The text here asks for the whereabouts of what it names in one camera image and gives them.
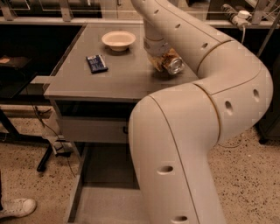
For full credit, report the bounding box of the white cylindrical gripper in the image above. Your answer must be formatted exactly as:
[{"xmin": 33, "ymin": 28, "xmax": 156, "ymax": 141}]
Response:
[{"xmin": 143, "ymin": 38, "xmax": 179, "ymax": 72}]

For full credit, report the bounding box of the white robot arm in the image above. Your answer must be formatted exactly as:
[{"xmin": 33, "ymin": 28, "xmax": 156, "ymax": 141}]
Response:
[{"xmin": 129, "ymin": 0, "xmax": 273, "ymax": 224}]

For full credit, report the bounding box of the grey drawer cabinet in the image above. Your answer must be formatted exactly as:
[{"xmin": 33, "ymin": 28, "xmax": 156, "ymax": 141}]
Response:
[{"xmin": 43, "ymin": 23, "xmax": 227, "ymax": 224}]

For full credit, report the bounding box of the closed grey upper drawer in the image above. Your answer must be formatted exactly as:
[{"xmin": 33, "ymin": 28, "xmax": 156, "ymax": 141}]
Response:
[{"xmin": 58, "ymin": 117, "xmax": 128, "ymax": 144}]

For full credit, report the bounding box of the open grey lower drawer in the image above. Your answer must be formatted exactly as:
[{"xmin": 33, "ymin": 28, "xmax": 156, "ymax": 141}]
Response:
[{"xmin": 65, "ymin": 143, "xmax": 150, "ymax": 224}]

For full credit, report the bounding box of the white paper bowl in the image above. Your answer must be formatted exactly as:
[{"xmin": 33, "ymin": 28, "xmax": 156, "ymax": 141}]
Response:
[{"xmin": 101, "ymin": 31, "xmax": 136, "ymax": 52}]

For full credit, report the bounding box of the blue snack packet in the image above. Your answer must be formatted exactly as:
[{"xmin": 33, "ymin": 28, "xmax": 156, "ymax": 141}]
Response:
[{"xmin": 86, "ymin": 54, "xmax": 109, "ymax": 74}]

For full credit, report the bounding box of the white power strip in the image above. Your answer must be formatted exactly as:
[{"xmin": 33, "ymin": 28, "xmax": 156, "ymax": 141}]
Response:
[{"xmin": 221, "ymin": 3, "xmax": 251, "ymax": 28}]

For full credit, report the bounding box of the black side table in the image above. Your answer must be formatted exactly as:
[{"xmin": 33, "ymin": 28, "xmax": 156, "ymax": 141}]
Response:
[{"xmin": 0, "ymin": 55, "xmax": 36, "ymax": 142}]

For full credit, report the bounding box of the white sneaker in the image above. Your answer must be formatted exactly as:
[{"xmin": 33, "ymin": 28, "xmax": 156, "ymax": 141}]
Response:
[{"xmin": 0, "ymin": 198, "xmax": 37, "ymax": 219}]

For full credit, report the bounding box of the white cable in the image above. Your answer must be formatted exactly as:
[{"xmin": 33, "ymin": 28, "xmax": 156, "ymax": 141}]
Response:
[{"xmin": 240, "ymin": 24, "xmax": 248, "ymax": 45}]

